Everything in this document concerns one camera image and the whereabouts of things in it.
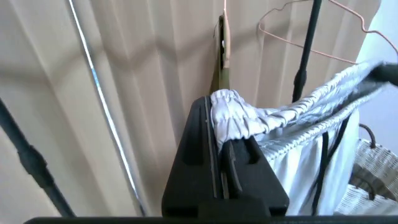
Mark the beige curtain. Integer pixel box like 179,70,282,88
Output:
0,0,382,218

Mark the pale grey garment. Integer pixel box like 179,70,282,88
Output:
210,60,388,217

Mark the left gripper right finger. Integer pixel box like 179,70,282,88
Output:
219,136,290,217

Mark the green printed shirt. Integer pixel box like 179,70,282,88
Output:
210,14,233,94

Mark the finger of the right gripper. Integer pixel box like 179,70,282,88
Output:
368,62,398,87

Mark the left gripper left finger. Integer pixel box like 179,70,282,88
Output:
161,95,223,218

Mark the white laundry basket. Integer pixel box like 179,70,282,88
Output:
334,123,398,216

